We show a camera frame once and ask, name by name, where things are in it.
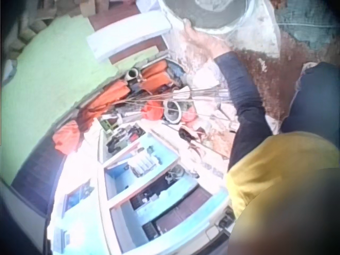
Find white concrete ledge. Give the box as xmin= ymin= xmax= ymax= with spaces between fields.
xmin=86 ymin=11 xmax=174 ymax=64

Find grey pipe fitting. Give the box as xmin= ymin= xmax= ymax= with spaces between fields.
xmin=124 ymin=67 xmax=142 ymax=82

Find bundle of thin metal rods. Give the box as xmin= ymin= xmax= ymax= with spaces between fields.
xmin=116 ymin=86 xmax=241 ymax=127

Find person's legs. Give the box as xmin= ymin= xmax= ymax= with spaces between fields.
xmin=279 ymin=62 xmax=340 ymax=139

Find orange tarp heap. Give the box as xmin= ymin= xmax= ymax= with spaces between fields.
xmin=76 ymin=58 xmax=172 ymax=114

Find white plastic sack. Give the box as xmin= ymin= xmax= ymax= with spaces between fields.
xmin=236 ymin=0 xmax=283 ymax=58

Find round white bowl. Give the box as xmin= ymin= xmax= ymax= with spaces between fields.
xmin=161 ymin=99 xmax=183 ymax=125

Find white string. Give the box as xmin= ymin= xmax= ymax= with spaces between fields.
xmin=276 ymin=22 xmax=340 ymax=30

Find white shelf with blue compartments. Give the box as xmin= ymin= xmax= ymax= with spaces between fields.
xmin=47 ymin=126 xmax=236 ymax=255

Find person's left hand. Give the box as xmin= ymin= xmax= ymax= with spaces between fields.
xmin=182 ymin=18 xmax=232 ymax=58

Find white bucket of grey mortar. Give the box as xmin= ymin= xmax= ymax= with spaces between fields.
xmin=159 ymin=0 xmax=266 ymax=36

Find red plastic container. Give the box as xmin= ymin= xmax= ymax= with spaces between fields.
xmin=141 ymin=100 xmax=163 ymax=121

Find small red object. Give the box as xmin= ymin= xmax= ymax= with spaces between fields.
xmin=182 ymin=108 xmax=198 ymax=123

